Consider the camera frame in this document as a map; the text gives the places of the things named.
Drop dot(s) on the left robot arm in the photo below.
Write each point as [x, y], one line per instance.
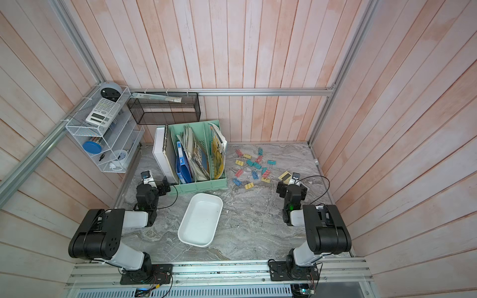
[98, 237]

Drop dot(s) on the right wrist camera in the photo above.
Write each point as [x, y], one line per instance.
[295, 177]

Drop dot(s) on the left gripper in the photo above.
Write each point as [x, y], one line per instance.
[161, 188]

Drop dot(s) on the blue lid jar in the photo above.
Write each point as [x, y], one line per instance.
[93, 145]

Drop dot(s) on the ruler on basket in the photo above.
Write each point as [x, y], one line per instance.
[156, 97]

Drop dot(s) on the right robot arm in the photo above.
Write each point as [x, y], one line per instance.
[326, 234]

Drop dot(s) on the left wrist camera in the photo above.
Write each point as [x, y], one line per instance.
[147, 179]

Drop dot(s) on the black mesh basket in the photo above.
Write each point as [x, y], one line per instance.
[147, 112]

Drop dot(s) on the white tape roll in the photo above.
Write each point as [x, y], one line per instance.
[118, 160]

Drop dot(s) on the yellow blue calculator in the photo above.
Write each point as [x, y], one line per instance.
[285, 177]

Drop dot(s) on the white plastic storage box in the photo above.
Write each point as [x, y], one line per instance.
[198, 226]

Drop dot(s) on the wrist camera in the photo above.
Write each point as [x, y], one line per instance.
[147, 179]
[295, 177]

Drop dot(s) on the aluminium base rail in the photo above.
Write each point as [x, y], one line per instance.
[329, 278]

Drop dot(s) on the grey round speaker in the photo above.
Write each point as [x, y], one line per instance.
[110, 91]

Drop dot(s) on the white desk calculator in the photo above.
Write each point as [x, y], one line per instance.
[103, 113]

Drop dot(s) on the white wire shelf rack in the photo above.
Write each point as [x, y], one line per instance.
[122, 134]

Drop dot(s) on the yellow art book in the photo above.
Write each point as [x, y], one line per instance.
[218, 150]

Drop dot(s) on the blue file folder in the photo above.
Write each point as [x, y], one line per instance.
[182, 166]

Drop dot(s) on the green file organizer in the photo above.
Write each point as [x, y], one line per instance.
[203, 135]

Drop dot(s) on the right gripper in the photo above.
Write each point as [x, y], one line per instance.
[282, 189]

